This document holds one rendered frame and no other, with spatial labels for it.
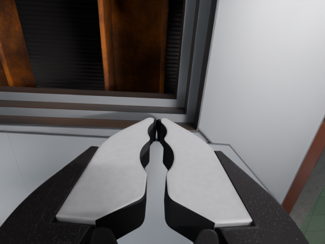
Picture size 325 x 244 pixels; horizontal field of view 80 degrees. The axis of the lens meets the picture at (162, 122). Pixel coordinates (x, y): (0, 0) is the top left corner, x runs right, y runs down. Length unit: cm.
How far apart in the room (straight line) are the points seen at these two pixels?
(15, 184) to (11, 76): 16
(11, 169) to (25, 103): 5
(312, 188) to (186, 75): 44
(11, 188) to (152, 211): 12
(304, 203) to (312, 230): 162
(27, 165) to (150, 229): 13
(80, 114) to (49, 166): 5
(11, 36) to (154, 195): 27
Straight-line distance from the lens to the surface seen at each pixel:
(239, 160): 17
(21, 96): 20
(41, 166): 19
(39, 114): 18
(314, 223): 212
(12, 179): 21
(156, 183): 17
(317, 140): 24
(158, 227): 22
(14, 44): 34
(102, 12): 26
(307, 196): 56
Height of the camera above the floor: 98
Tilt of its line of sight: 62 degrees down
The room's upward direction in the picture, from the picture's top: 178 degrees clockwise
